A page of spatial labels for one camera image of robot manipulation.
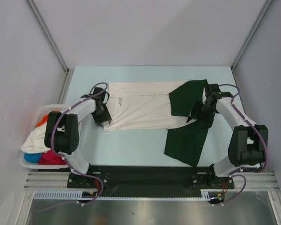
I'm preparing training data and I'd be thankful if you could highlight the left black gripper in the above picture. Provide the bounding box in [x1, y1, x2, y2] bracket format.
[91, 104, 111, 127]

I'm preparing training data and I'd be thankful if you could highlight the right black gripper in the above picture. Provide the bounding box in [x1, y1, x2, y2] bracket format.
[187, 99, 218, 130]

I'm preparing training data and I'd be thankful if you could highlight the white green raglan t-shirt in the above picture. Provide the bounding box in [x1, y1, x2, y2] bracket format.
[104, 80, 209, 167]

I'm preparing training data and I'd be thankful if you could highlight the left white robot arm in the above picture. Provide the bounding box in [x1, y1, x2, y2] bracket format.
[44, 82, 112, 190]

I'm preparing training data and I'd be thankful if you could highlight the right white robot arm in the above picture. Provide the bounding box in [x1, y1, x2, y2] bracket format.
[188, 84, 268, 189]

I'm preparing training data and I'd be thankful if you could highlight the orange t-shirt in basket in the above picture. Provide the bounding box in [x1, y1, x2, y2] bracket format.
[36, 114, 48, 127]

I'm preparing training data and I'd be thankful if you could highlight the white plastic laundry basket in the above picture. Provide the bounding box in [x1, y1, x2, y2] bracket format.
[20, 104, 69, 170]

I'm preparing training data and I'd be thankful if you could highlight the red t-shirt in basket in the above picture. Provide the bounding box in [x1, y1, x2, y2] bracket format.
[38, 150, 66, 165]

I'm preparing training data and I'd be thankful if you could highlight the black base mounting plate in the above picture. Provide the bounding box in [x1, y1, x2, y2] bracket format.
[67, 165, 235, 197]

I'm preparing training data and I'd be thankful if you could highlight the white t-shirt in basket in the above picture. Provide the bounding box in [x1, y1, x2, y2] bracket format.
[20, 122, 51, 154]

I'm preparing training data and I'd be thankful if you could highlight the blue t-shirt in basket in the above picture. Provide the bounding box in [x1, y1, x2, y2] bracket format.
[24, 153, 42, 164]

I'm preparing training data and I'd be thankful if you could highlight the white slotted cable duct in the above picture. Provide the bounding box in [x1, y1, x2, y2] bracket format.
[33, 190, 223, 201]

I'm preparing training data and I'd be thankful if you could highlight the right aluminium frame post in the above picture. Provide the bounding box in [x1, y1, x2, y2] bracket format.
[230, 0, 275, 73]

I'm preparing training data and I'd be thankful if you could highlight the aluminium frame post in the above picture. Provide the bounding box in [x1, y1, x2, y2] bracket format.
[25, 0, 73, 104]
[230, 0, 275, 73]

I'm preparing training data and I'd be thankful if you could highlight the left aluminium frame post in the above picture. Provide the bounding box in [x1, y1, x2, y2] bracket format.
[25, 0, 73, 104]

